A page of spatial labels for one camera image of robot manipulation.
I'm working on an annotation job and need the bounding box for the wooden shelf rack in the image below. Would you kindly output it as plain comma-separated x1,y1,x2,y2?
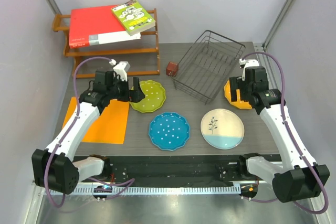
51,14,160,79

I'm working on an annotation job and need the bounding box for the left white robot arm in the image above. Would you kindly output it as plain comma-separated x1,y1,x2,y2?
31,71,145,195

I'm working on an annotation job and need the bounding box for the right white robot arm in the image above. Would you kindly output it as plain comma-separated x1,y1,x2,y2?
229,67,330,202

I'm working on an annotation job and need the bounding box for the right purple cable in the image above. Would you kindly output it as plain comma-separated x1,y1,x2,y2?
239,51,329,214

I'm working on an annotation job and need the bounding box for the green book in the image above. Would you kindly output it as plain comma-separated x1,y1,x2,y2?
111,0,156,36

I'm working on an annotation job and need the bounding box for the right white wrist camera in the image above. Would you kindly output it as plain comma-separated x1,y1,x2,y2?
239,59,260,81

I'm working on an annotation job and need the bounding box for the blue dotted plate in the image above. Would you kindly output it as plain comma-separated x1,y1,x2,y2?
148,112,191,151

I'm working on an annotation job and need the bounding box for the red brown cube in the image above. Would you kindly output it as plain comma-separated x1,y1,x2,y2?
165,61,179,77

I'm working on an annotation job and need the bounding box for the orange mat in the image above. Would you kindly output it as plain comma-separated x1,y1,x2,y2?
61,96,131,145

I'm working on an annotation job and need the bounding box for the black wire dish rack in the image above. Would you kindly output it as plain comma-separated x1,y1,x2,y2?
171,30,246,104

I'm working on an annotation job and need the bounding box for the white blue leaf plate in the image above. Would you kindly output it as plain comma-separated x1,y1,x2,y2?
200,109,245,150

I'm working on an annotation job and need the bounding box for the perforated metal rail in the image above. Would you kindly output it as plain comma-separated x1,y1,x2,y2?
73,185,241,196

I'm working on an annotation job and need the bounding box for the green dotted plate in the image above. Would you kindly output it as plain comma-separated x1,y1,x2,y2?
130,80,166,113

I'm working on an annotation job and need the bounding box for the red file folder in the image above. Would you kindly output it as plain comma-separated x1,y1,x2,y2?
69,5,141,49

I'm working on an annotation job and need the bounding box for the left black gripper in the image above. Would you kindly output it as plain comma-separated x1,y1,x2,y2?
107,76,144,103

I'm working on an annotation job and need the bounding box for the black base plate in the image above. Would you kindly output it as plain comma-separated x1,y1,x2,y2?
95,155,259,187

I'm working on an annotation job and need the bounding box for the orange dotted plate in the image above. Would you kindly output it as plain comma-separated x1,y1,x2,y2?
223,80,252,110

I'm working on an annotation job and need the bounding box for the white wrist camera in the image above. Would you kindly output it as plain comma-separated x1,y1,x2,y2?
239,59,260,81
113,61,130,81

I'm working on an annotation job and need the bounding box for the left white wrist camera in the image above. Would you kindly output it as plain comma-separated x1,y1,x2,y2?
113,61,130,81

